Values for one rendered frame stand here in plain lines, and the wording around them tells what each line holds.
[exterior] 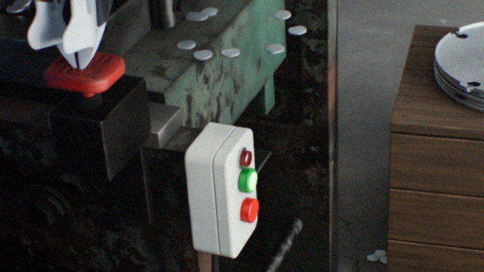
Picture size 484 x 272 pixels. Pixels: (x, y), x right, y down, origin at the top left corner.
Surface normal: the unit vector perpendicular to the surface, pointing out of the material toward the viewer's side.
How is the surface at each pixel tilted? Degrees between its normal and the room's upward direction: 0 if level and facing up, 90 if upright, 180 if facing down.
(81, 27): 93
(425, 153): 90
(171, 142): 0
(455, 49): 0
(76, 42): 93
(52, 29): 86
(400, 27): 0
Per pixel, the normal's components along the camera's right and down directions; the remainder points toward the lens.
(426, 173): -0.26, 0.52
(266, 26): 0.92, 0.16
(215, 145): -0.05, -0.85
